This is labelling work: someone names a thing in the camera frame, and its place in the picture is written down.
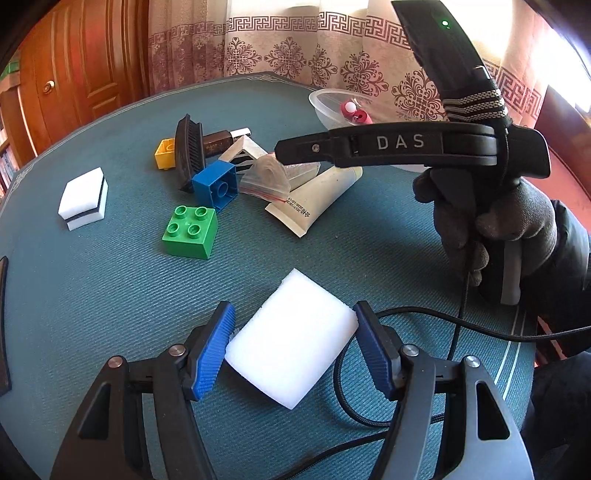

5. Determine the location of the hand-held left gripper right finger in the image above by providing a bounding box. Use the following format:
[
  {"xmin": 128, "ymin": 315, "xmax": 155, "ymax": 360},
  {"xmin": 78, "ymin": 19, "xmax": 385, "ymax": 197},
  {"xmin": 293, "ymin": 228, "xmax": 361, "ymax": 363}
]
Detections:
[{"xmin": 353, "ymin": 301, "xmax": 536, "ymax": 480}]

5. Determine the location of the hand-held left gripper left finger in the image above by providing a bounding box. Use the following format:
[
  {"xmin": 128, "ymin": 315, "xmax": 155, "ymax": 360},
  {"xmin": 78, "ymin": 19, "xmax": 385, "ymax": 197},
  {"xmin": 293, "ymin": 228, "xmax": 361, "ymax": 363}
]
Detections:
[{"xmin": 50, "ymin": 301, "xmax": 237, "ymax": 480}]

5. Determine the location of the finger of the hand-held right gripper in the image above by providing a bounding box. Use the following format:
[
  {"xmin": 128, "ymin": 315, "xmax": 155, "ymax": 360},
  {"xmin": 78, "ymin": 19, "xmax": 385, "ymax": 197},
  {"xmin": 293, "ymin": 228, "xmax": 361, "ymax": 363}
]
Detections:
[{"xmin": 274, "ymin": 129, "xmax": 358, "ymax": 168}]

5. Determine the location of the clear plastic bowl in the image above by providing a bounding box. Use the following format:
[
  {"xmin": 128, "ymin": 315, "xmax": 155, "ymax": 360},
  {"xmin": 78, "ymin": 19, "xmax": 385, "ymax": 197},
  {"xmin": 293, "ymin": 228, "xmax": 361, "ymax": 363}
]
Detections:
[{"xmin": 308, "ymin": 89, "xmax": 448, "ymax": 175}]

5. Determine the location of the clear zip bag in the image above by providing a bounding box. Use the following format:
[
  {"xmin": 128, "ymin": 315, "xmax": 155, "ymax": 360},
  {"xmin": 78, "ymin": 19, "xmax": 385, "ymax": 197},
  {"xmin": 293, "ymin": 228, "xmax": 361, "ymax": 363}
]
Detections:
[{"xmin": 238, "ymin": 154, "xmax": 319, "ymax": 204}]

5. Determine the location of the white squeeze tube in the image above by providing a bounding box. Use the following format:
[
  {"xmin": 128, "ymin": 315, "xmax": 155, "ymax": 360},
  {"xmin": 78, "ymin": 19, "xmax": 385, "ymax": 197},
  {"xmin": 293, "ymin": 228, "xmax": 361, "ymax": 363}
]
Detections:
[{"xmin": 264, "ymin": 165, "xmax": 364, "ymax": 238}]

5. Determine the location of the black and white triangular box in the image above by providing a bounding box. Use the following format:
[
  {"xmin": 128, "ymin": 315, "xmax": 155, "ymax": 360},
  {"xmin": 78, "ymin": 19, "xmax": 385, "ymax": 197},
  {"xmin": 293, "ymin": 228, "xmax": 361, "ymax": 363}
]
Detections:
[{"xmin": 218, "ymin": 136, "xmax": 269, "ymax": 174}]

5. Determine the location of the plain white sponge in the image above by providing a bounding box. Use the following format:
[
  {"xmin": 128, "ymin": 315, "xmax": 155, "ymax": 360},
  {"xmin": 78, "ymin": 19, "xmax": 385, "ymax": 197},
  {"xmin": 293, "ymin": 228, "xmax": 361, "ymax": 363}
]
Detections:
[{"xmin": 225, "ymin": 268, "xmax": 360, "ymax": 411}]

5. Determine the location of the brown glass bottle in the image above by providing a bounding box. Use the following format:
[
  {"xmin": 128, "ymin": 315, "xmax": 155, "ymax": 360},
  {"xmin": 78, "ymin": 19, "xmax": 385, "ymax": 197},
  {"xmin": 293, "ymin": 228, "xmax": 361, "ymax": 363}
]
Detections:
[{"xmin": 203, "ymin": 128, "xmax": 252, "ymax": 158}]

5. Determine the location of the blue toy block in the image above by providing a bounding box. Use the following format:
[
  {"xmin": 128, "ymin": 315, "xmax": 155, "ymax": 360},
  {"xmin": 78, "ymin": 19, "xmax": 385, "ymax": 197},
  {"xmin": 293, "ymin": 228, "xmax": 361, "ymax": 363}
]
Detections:
[{"xmin": 191, "ymin": 161, "xmax": 238, "ymax": 212}]

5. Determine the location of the black brush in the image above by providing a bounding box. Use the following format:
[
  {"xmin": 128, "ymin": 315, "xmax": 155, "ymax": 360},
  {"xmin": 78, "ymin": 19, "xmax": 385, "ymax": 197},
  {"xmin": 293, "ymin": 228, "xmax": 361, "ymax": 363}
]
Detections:
[{"xmin": 174, "ymin": 114, "xmax": 206, "ymax": 193}]

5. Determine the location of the green toy block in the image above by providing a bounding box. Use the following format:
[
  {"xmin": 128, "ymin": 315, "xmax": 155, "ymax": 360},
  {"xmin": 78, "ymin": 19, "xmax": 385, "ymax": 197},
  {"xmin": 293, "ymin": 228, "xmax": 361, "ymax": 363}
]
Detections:
[{"xmin": 162, "ymin": 205, "xmax": 219, "ymax": 260}]

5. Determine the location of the yellow toy block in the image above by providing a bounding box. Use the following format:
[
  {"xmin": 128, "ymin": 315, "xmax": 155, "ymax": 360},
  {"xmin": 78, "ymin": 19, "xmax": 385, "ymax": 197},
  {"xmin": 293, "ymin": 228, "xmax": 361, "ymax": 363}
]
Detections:
[{"xmin": 154, "ymin": 138, "xmax": 178, "ymax": 171}]

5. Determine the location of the white sponge with black stripe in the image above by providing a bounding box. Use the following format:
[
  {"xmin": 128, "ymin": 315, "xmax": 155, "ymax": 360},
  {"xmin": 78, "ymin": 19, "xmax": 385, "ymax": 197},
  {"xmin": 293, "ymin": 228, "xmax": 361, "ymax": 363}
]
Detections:
[{"xmin": 58, "ymin": 167, "xmax": 109, "ymax": 232}]

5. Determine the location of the person's right forearm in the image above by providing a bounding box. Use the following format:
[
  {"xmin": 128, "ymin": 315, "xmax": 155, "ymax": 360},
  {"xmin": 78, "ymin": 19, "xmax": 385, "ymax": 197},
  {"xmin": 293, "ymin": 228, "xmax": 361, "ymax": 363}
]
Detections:
[{"xmin": 538, "ymin": 198, "xmax": 591, "ymax": 361}]

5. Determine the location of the person's right hand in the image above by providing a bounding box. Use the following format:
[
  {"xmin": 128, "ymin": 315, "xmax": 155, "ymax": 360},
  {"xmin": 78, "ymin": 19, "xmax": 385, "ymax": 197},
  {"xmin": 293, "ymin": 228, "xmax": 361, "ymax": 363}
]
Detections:
[{"xmin": 412, "ymin": 168, "xmax": 559, "ymax": 287}]

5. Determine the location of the patterned beige curtain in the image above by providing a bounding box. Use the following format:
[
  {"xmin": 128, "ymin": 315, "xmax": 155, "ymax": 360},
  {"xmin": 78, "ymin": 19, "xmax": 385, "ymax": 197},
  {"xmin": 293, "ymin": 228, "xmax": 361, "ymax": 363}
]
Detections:
[{"xmin": 148, "ymin": 0, "xmax": 591, "ymax": 132}]

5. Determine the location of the wooden door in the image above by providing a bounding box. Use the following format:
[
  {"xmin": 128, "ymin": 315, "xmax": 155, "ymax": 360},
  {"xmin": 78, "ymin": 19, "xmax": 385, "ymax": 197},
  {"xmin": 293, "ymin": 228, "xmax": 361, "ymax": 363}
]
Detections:
[{"xmin": 18, "ymin": 0, "xmax": 151, "ymax": 158}]

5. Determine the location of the wooden bookshelf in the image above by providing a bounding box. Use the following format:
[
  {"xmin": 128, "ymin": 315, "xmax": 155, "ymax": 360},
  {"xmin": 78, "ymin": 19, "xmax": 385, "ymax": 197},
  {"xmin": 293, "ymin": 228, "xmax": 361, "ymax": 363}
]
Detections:
[{"xmin": 0, "ymin": 60, "xmax": 29, "ymax": 197}]

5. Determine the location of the black braided cable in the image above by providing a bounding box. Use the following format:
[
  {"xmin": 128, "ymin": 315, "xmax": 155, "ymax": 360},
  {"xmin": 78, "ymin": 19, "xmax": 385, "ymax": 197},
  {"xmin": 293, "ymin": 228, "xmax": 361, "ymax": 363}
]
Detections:
[{"xmin": 259, "ymin": 272, "xmax": 591, "ymax": 480}]

